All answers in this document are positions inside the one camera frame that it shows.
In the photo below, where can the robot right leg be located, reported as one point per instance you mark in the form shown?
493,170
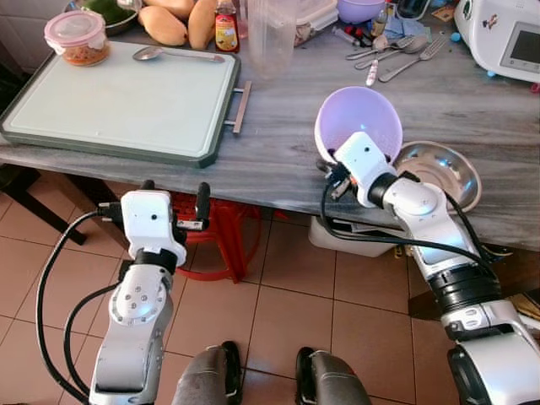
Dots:
333,381

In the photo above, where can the clear plastic jug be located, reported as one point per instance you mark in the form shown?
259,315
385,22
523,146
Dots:
270,38

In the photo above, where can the clear plastic food box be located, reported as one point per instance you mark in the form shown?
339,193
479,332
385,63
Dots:
316,15

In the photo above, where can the dark wooden table leg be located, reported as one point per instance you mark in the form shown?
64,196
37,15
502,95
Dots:
34,198

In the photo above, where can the sauce bottle red yellow label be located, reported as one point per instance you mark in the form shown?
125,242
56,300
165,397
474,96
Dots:
226,29

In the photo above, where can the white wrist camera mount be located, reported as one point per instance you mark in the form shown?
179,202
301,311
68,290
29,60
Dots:
150,221
364,164

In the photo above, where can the white cutting board green rim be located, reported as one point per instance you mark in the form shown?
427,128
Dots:
118,101

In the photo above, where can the large purple plastic bowl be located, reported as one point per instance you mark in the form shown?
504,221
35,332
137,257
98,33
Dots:
359,114

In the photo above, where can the pink lidded food container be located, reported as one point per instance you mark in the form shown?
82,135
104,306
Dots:
78,35

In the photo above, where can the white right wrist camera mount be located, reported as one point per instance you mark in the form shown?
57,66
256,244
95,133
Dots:
364,164

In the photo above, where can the small purple bowl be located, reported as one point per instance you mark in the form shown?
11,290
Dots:
361,8

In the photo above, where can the white kitchen appliance with screen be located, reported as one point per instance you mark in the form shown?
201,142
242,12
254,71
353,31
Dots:
489,29

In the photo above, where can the metal fork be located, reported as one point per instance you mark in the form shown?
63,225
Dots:
426,55

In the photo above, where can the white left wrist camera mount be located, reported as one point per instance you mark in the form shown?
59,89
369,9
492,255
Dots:
150,221

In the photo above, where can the stainless steel bowl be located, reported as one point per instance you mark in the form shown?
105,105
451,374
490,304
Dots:
443,173

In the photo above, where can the blue cloth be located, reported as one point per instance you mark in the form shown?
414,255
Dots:
413,27

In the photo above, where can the yellow mango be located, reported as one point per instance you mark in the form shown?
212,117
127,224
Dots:
162,27
202,24
173,5

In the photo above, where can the bowl with green vegetable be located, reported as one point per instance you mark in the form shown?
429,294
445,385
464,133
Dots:
110,13

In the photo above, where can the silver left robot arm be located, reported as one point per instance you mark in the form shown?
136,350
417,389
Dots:
139,305

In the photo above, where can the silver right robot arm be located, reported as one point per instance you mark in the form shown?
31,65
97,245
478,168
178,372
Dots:
432,221

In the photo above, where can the lone metal spoon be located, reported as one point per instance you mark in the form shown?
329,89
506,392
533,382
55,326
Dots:
148,53

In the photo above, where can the red plastic stool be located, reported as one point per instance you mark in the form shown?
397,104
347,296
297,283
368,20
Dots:
232,232

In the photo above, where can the white plastic box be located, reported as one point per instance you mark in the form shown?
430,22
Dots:
346,240

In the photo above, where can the small glass bottle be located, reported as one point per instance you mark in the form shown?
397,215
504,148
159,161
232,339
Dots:
380,21

